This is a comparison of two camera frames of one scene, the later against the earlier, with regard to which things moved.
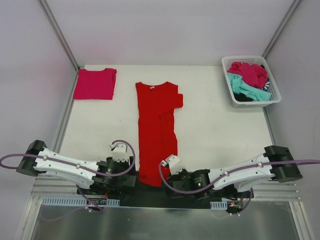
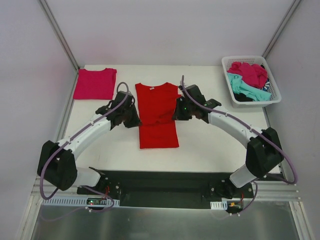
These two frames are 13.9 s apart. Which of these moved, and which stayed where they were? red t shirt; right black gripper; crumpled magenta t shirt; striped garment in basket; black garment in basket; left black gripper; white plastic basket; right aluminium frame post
Moved: left black gripper; right black gripper; red t shirt
Stayed: white plastic basket; crumpled magenta t shirt; black garment in basket; right aluminium frame post; striped garment in basket
